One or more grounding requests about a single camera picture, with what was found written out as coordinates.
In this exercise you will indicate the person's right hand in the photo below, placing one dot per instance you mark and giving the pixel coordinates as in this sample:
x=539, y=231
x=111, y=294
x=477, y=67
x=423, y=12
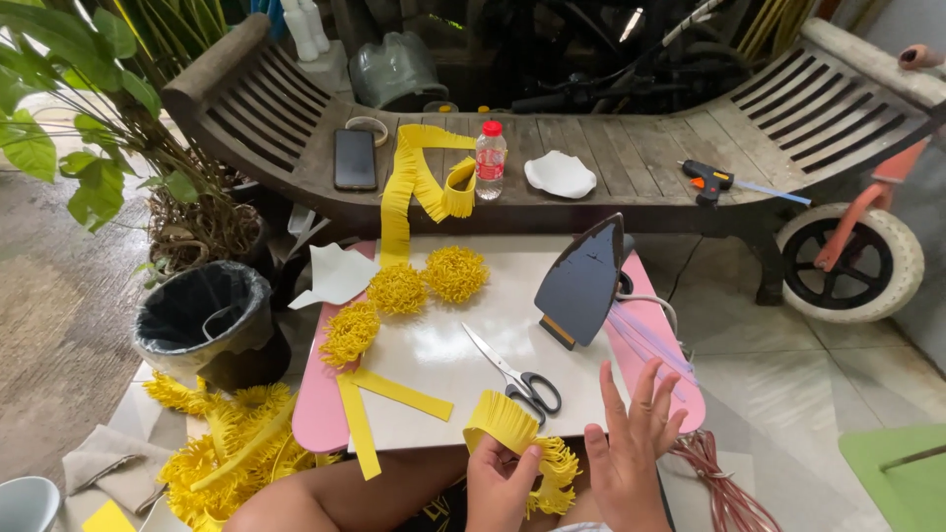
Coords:
x=624, y=473

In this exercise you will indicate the person's left hand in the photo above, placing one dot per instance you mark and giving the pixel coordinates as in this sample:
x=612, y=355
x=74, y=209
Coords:
x=491, y=491

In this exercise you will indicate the curled yellow fringed foam strip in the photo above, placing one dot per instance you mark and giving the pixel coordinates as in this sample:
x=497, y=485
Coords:
x=502, y=421

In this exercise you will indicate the person's black shorts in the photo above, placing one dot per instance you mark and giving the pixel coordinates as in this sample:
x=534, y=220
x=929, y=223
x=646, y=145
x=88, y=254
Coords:
x=440, y=513

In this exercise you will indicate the bunch of translucent glue sticks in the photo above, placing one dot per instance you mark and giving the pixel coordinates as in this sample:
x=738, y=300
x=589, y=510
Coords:
x=650, y=343

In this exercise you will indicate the plain yellow foam strip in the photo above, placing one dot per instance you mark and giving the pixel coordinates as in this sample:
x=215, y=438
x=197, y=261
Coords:
x=403, y=394
x=360, y=428

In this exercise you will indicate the person's bare leg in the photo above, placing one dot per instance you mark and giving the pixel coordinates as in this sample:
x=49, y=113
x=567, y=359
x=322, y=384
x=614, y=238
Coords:
x=355, y=495

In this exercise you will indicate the white board work surface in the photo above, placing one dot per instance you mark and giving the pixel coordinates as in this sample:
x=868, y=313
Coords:
x=443, y=347

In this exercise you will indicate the pink low table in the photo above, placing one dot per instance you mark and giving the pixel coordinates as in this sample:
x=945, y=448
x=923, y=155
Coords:
x=318, y=410

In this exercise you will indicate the clothes iron with dark soleplate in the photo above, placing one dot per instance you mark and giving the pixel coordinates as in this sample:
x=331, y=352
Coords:
x=584, y=284

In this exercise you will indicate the yellow foam pompom flower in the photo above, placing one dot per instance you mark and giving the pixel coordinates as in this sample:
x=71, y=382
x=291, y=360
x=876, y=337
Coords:
x=455, y=274
x=397, y=289
x=349, y=334

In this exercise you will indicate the heap of yellow fringed strips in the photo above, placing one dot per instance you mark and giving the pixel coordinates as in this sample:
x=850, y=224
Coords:
x=229, y=451

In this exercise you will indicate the white foam sheet scrap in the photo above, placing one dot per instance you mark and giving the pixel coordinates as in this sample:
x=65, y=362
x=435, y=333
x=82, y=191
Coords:
x=336, y=275

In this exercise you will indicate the small looped yellow fringed strip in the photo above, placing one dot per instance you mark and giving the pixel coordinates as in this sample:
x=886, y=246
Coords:
x=460, y=190

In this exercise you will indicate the black orange glue gun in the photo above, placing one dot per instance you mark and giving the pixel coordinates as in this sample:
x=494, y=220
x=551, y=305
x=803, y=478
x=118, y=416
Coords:
x=706, y=179

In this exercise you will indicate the white wavy foam plate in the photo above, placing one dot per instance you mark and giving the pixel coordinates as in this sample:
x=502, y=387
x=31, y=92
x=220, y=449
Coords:
x=559, y=175

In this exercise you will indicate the orange balance bike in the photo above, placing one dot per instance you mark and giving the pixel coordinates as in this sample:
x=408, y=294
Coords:
x=850, y=262

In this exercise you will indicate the pale blue flat stick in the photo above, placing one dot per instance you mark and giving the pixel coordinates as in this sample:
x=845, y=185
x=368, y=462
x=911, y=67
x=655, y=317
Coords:
x=772, y=193

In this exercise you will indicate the curved wooden slatted bench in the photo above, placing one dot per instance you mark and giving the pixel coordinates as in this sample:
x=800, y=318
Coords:
x=643, y=155

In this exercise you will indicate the long yellow fringed foam strip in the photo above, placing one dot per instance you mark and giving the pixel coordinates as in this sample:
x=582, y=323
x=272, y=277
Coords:
x=403, y=185

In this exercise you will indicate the clear water bottle red cap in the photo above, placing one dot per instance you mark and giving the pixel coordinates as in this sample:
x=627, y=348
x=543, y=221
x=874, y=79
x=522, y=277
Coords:
x=490, y=166

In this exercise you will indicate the bin with black liner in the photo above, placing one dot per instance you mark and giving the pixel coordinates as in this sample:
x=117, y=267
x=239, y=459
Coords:
x=203, y=325

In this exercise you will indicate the black smartphone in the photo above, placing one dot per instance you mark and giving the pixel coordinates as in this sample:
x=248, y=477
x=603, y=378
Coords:
x=355, y=159

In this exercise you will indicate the beige folded cloth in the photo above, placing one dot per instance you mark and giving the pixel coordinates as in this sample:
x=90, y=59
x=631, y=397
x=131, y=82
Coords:
x=111, y=465

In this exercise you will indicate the yellow foam sheet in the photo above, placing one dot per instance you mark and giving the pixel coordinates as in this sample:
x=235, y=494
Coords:
x=109, y=519

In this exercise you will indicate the roll of tape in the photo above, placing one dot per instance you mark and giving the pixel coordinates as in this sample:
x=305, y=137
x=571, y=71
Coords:
x=373, y=124

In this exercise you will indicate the dark parked motorbike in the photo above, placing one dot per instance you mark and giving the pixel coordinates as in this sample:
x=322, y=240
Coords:
x=613, y=59

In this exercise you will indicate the cut grey plastic jug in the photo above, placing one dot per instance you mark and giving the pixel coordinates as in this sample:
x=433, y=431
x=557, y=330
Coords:
x=395, y=70

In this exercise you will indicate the white plastic stool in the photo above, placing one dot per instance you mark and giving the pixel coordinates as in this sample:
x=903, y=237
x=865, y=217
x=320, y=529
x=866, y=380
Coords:
x=26, y=506

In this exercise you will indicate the pink pipe end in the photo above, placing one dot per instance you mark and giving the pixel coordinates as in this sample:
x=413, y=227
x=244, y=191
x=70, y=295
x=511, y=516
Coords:
x=919, y=57

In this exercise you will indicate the green leafy potted plant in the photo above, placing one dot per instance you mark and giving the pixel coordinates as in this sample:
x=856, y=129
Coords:
x=96, y=125

